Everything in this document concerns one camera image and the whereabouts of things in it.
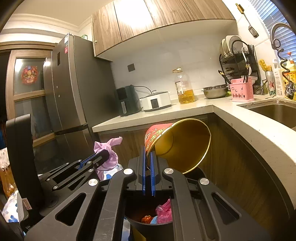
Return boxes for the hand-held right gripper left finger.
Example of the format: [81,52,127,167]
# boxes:
[24,146,147,241]

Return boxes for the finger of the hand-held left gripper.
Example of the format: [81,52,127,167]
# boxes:
[38,150,110,184]
[52,159,110,192]

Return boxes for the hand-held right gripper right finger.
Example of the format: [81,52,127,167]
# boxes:
[150,151,271,241]

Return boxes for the lilac plastic bag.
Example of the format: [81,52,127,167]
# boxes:
[94,136,123,172]

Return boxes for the pink plastic bag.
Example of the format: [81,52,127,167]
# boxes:
[155,199,173,224]

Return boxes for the red instant noodle cup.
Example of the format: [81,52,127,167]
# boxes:
[144,118,212,175]

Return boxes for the black trash bin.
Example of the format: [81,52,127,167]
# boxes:
[124,166,211,241]

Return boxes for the white dotted cloth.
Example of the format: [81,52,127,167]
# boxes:
[0,148,10,169]

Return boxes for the wooden chair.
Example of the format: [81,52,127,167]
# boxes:
[0,167,16,197]

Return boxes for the wooden framed glass door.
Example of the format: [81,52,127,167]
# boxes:
[6,50,56,149]

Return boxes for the black air fryer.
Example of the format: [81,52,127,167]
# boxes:
[116,85,141,117]

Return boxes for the grey steel refrigerator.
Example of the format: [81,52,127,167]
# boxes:
[43,34,121,167]

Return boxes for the white electric cooker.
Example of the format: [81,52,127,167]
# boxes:
[139,91,172,112]

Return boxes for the round red door decoration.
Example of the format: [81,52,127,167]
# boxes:
[21,65,38,83]

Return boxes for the cooking oil bottle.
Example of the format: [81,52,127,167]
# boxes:
[172,68,196,105]

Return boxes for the wooden base cabinets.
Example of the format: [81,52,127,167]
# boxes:
[97,113,292,241]

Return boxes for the stainless steel pot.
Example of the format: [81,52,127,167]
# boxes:
[201,85,230,99]

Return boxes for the beige kitchen countertop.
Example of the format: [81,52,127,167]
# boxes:
[92,96,296,186]

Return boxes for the pink utensil holder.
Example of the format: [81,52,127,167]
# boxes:
[229,77,255,102]

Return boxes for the stainless steel sink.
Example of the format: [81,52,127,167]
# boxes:
[237,98,296,130]

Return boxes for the silver drink can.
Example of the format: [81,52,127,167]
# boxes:
[265,71,277,96]

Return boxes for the white ladle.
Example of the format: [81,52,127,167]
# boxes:
[241,47,251,70]

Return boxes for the white plates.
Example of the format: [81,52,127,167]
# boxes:
[221,35,243,57]

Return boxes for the yellow brush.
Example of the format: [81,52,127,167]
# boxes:
[258,59,273,72]

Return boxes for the white plastic bottle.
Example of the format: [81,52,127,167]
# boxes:
[272,59,286,98]

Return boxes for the wooden upper cabinets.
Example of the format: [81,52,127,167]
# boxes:
[91,0,236,62]

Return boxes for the spring neck faucet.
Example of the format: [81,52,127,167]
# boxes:
[273,38,296,100]

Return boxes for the yellow dish soap bottle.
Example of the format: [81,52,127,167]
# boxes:
[281,53,296,100]

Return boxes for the hanging metal spatula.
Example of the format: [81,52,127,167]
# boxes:
[235,3,259,39]

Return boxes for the metal kitchen faucet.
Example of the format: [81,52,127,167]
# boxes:
[270,22,296,50]

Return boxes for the window blind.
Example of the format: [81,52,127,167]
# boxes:
[248,0,296,56]

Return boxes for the black power cable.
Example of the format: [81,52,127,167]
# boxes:
[133,85,153,95]

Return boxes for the black wire dish rack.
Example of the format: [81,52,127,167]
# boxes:
[218,40,260,92]

